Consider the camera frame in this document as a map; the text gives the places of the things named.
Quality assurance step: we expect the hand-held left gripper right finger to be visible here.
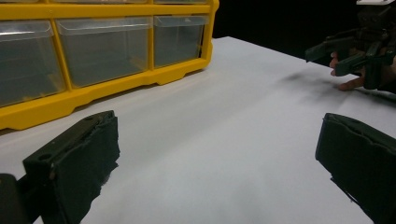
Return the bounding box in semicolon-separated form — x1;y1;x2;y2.
315;112;396;224

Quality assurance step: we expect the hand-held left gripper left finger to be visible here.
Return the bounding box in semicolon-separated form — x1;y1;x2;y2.
22;110;120;224

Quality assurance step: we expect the yellow drawer organizer cabinet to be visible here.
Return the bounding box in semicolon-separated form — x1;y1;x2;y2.
0;0;220;131

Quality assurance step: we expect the set of clear cabinet bins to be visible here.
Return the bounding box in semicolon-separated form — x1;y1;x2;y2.
0;0;208;108

